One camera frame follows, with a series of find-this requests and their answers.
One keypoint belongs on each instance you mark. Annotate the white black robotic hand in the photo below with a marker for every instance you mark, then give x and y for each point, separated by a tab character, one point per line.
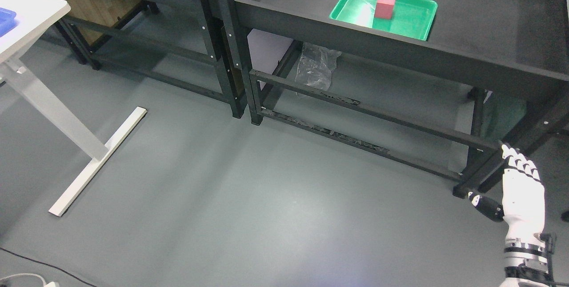
523	201

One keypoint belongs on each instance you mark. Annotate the pink block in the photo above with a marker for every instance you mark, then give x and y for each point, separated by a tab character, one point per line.
384	9

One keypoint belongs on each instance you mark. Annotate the robot forearm wrist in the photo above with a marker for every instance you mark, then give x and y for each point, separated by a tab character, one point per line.
528	264

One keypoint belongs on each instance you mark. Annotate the black metal shelf rack centre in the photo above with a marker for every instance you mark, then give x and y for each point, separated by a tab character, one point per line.
490	72

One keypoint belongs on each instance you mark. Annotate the black metal shelf rack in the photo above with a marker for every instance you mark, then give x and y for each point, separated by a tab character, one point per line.
183	44
490	72

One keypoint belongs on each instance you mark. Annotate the green tray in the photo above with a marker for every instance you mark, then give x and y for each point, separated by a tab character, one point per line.
410	18

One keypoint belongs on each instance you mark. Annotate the black metal shelf rack left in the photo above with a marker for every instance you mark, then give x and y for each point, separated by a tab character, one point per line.
183	44

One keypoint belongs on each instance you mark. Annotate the blue tray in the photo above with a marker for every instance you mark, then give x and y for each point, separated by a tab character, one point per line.
7	21

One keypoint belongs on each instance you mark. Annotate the clear plastic bag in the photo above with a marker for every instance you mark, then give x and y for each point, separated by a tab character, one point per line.
316	66

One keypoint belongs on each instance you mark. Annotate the white table with T-leg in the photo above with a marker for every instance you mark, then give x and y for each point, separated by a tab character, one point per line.
33	18

